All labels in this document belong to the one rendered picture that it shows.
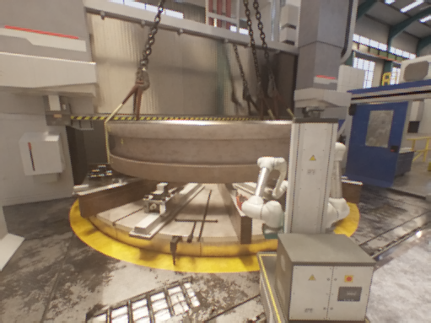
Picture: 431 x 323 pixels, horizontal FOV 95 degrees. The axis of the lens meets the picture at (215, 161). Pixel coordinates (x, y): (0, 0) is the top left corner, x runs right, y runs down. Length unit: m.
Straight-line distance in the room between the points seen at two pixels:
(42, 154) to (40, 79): 2.04
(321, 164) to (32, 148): 5.08
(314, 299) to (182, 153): 2.32
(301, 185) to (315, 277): 0.66
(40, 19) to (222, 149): 3.22
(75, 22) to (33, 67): 1.03
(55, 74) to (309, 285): 3.75
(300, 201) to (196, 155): 1.72
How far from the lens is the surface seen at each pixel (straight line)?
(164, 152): 3.21
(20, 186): 5.98
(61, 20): 4.28
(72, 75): 3.64
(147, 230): 2.75
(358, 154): 7.35
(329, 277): 1.72
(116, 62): 5.62
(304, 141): 1.74
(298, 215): 1.91
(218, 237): 2.69
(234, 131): 2.84
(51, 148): 5.28
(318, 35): 6.85
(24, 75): 3.73
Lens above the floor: 1.75
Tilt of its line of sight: 11 degrees down
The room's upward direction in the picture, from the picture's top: straight up
